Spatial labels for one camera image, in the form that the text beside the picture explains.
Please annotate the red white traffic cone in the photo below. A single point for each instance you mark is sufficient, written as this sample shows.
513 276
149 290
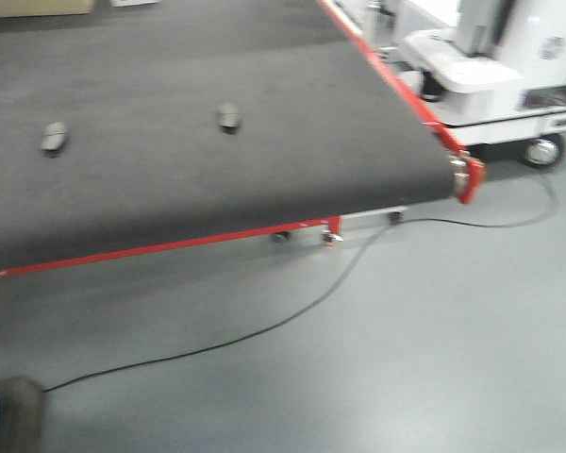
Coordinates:
21 410

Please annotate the white long carton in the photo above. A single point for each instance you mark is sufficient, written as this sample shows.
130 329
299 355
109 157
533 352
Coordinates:
132 3

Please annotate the white mobile robot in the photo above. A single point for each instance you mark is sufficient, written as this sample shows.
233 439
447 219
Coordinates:
493 73

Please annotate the dark grey brake pad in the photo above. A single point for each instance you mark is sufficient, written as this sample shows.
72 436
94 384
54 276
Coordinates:
54 138

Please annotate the cardboard box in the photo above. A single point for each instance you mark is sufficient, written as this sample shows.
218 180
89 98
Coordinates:
32 8

